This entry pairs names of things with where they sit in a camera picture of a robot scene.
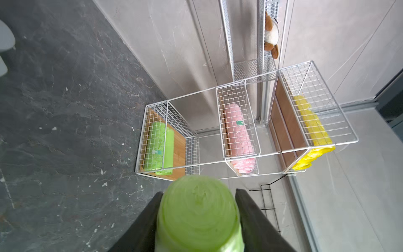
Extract white folding stand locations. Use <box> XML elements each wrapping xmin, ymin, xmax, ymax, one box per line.
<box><xmin>0</xmin><ymin>21</ymin><xmax>16</xmax><ymax>77</ymax></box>

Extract yellow roll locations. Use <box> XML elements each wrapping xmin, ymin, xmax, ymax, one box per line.
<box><xmin>292</xmin><ymin>96</ymin><xmax>335</xmax><ymax>171</ymax></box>

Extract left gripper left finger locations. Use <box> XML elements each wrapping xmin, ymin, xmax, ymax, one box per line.
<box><xmin>109</xmin><ymin>192</ymin><xmax>163</xmax><ymax>252</ymax></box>

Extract white three-tier wire shelf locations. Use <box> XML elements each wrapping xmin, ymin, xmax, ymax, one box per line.
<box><xmin>134</xmin><ymin>61</ymin><xmax>359</xmax><ymax>181</ymax></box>

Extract brown white plush puppy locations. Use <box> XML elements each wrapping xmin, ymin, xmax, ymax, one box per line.
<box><xmin>264</xmin><ymin>12</ymin><xmax>280</xmax><ymax>59</ymax></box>

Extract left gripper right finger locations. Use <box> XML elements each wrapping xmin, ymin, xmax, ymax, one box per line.
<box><xmin>235</xmin><ymin>189</ymin><xmax>295</xmax><ymax>252</ymax></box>

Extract white wall wire basket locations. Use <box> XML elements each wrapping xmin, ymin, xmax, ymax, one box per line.
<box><xmin>219</xmin><ymin>1</ymin><xmax>281</xmax><ymax>83</ymax></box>

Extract green roll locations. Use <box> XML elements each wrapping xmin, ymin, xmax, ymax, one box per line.
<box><xmin>155</xmin><ymin>175</ymin><xmax>245</xmax><ymax>252</ymax></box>
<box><xmin>153</xmin><ymin>125</ymin><xmax>174</xmax><ymax>175</ymax></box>
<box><xmin>143</xmin><ymin>122</ymin><xmax>174</xmax><ymax>171</ymax></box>

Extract pink roll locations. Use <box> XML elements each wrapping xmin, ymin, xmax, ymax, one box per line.
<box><xmin>223</xmin><ymin>103</ymin><xmax>256</xmax><ymax>174</ymax></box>

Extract black wall hook rack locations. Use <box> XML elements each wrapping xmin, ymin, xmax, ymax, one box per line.
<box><xmin>248</xmin><ymin>175</ymin><xmax>286</xmax><ymax>234</ymax></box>

